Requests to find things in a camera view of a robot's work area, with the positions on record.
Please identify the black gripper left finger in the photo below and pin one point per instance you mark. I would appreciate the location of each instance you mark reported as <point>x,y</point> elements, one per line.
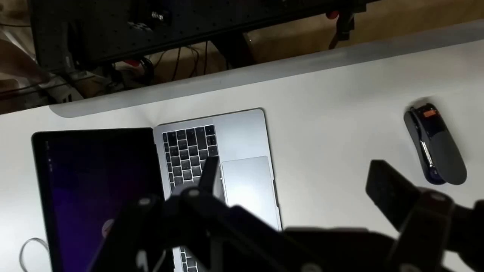
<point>220,237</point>

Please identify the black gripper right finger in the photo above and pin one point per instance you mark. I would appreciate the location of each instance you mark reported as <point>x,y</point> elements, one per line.
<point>429,222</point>

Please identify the grey laptop with stickers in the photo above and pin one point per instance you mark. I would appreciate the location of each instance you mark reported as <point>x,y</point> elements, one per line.
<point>87,175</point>

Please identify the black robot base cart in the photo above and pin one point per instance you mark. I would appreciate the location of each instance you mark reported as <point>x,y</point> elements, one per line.
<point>75,35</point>

